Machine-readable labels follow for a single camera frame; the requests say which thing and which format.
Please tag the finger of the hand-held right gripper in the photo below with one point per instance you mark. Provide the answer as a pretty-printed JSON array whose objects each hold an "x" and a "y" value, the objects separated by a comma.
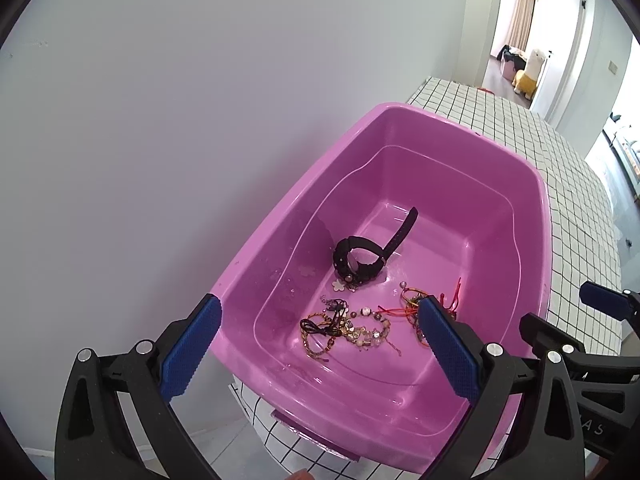
[
  {"x": 545, "y": 330},
  {"x": 602, "y": 299}
]

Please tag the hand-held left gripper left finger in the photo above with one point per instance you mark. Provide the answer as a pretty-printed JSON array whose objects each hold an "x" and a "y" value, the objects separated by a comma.
[{"x": 192, "y": 347}]

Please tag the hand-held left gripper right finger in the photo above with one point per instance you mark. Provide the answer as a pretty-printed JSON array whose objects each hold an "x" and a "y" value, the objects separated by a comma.
[{"x": 450, "y": 347}]

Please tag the black wrist watch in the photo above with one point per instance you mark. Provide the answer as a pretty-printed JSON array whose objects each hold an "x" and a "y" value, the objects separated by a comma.
[{"x": 350, "y": 245}]

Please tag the pink plastic tub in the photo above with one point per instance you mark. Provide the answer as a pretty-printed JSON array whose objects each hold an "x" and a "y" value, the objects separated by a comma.
[{"x": 425, "y": 185}]

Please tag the grey sofa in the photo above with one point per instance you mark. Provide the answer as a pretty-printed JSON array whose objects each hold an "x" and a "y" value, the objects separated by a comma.
[{"x": 631, "y": 152}]

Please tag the white black checkered tablecloth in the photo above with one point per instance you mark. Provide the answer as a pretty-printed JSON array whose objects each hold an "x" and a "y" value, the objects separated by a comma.
[{"x": 550, "y": 150}]

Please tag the yellow white plush toy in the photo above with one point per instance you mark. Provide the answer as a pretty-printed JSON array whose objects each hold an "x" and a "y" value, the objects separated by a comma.
[{"x": 530, "y": 77}]

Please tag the beige curtain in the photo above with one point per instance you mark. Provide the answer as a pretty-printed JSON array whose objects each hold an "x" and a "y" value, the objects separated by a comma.
[{"x": 524, "y": 15}]

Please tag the white wall switch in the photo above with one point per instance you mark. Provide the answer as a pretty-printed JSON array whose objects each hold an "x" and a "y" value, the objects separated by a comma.
[{"x": 612, "y": 66}]

